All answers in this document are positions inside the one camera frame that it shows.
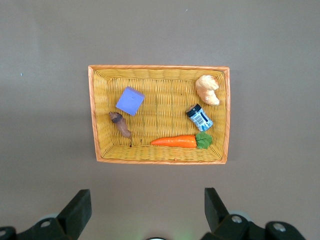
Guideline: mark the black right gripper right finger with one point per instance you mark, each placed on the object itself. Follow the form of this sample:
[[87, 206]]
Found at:
[[216, 212]]

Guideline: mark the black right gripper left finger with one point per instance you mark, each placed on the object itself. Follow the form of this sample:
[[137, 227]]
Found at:
[[75, 212]]

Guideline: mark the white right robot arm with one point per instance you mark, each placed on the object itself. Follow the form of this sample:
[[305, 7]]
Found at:
[[155, 238]]

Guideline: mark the small brown figurine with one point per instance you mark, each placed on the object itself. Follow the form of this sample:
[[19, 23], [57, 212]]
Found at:
[[122, 126]]

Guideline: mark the yellow wicker basket orange rim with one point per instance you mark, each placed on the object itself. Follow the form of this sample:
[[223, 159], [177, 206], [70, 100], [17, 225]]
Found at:
[[162, 107]]

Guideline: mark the small blue labelled can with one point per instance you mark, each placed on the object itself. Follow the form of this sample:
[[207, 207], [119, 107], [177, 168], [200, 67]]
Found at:
[[200, 118]]

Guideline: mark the purple foam cube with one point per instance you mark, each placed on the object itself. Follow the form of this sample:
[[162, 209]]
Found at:
[[130, 101]]

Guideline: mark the toy croissant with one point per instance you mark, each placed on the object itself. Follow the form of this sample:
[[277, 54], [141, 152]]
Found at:
[[207, 87]]

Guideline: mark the orange toy carrot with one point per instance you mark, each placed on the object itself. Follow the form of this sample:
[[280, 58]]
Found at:
[[175, 141]]

